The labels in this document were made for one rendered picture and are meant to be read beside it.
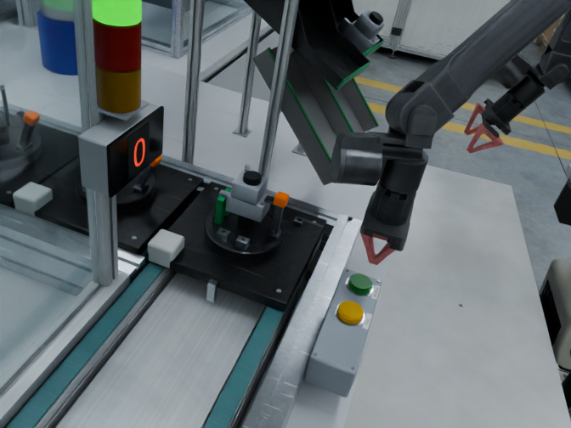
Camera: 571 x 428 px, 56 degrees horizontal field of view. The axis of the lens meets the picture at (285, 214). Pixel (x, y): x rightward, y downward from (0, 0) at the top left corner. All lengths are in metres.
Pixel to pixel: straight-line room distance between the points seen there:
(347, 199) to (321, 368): 0.57
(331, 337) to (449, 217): 0.61
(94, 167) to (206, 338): 0.32
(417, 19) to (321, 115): 3.80
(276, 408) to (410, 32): 4.41
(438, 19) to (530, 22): 4.13
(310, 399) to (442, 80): 0.50
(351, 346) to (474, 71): 0.42
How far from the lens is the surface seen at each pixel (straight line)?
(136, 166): 0.70
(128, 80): 0.64
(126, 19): 0.61
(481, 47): 0.77
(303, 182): 1.31
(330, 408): 0.87
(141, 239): 0.92
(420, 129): 0.72
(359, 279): 0.90
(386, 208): 0.78
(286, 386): 0.75
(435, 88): 0.74
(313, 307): 0.86
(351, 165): 0.72
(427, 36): 4.96
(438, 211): 1.35
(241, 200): 0.87
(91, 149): 0.65
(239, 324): 0.86
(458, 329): 1.06
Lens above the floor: 1.57
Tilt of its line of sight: 36 degrees down
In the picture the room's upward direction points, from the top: 12 degrees clockwise
